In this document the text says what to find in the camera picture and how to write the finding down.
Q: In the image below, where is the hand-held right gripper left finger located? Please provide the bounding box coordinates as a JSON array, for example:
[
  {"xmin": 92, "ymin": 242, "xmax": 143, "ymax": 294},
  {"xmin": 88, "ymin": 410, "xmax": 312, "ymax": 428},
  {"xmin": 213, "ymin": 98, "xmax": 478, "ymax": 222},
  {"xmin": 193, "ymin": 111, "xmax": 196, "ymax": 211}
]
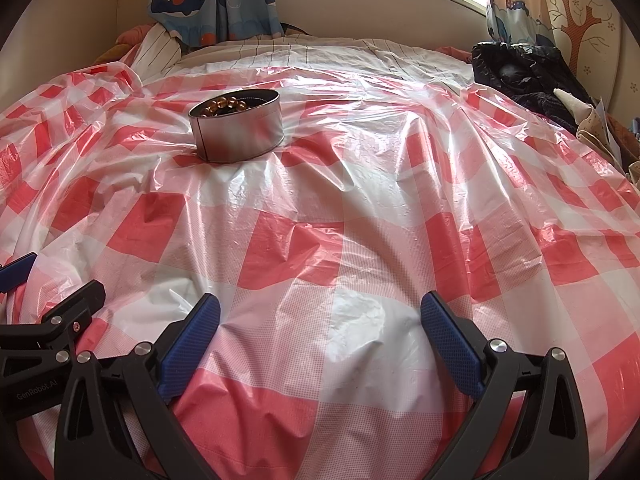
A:
[{"xmin": 54, "ymin": 292, "xmax": 223, "ymax": 480}]

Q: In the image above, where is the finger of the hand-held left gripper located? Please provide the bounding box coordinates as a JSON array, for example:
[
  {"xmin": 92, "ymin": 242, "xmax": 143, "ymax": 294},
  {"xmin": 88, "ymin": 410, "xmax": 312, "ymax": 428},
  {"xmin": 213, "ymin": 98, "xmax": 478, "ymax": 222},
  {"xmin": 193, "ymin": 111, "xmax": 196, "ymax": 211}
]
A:
[
  {"xmin": 0, "ymin": 252, "xmax": 39, "ymax": 294},
  {"xmin": 0, "ymin": 280, "xmax": 107, "ymax": 361}
]

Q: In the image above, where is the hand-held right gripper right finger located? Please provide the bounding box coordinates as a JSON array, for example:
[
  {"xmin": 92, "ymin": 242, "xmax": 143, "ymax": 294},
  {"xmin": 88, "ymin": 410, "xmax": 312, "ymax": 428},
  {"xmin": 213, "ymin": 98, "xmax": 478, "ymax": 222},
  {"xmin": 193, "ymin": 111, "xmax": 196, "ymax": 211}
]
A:
[{"xmin": 420, "ymin": 290, "xmax": 591, "ymax": 480}]

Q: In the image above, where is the round silver metal tin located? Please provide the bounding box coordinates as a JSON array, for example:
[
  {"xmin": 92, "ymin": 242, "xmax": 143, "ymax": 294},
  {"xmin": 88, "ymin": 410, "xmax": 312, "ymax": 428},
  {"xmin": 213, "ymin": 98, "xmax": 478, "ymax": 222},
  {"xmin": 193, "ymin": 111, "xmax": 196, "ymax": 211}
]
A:
[{"xmin": 188, "ymin": 88, "xmax": 286, "ymax": 164}]

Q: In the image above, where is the amber bead bracelet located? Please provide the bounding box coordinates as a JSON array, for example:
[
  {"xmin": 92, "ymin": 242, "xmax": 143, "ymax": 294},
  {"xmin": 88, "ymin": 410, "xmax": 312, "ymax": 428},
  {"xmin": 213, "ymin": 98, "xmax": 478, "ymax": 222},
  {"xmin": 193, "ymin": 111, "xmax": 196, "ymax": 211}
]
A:
[{"xmin": 206, "ymin": 96, "xmax": 252, "ymax": 115}]

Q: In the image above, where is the red white checked plastic sheet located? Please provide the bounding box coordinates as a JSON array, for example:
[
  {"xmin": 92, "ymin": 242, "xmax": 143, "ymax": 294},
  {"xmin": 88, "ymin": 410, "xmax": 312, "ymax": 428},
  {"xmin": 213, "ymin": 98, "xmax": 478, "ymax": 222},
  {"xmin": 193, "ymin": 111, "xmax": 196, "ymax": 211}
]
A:
[{"xmin": 0, "ymin": 62, "xmax": 640, "ymax": 480}]

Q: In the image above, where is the pink orange pillow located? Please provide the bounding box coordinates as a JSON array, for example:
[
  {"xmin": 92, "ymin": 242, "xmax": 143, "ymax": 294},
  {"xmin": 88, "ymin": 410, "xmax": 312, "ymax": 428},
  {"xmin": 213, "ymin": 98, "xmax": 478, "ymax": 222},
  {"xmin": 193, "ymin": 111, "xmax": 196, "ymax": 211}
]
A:
[{"xmin": 92, "ymin": 25, "xmax": 157, "ymax": 67}]

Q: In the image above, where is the black jacket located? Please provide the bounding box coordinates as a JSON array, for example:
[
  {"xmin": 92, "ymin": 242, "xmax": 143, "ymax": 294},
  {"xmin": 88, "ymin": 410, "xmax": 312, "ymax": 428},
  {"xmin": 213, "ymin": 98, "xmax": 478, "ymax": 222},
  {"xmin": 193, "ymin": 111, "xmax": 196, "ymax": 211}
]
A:
[{"xmin": 471, "ymin": 41, "xmax": 594, "ymax": 132}]

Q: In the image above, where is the striped white bedsheet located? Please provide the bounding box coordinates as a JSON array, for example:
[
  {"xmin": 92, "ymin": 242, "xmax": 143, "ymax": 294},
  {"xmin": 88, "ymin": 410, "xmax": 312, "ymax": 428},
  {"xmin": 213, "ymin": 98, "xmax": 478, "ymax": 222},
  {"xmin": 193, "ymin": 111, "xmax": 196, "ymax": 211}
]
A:
[{"xmin": 120, "ymin": 22, "xmax": 476, "ymax": 87}]

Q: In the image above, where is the blue whale print curtain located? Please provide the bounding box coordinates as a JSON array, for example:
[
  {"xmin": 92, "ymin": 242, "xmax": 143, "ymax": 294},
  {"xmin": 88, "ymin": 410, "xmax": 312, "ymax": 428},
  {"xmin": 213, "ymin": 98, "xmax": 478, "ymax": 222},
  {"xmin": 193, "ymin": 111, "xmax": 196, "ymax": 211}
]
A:
[{"xmin": 147, "ymin": 0, "xmax": 286, "ymax": 47}]

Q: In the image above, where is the peach and blue curtain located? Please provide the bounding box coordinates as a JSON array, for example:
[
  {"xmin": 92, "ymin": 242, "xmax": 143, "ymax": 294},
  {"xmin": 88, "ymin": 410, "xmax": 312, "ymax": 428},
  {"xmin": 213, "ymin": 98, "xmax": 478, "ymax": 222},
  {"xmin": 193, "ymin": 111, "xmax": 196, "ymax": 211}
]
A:
[{"xmin": 484, "ymin": 0, "xmax": 557, "ymax": 44}]

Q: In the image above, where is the tree wall sticker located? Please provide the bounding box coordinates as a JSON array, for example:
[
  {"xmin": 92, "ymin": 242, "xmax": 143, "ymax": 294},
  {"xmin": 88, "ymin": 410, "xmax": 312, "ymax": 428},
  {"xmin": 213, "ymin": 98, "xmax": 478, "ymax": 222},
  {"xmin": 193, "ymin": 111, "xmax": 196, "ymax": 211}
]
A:
[{"xmin": 546, "ymin": 0, "xmax": 622, "ymax": 77}]

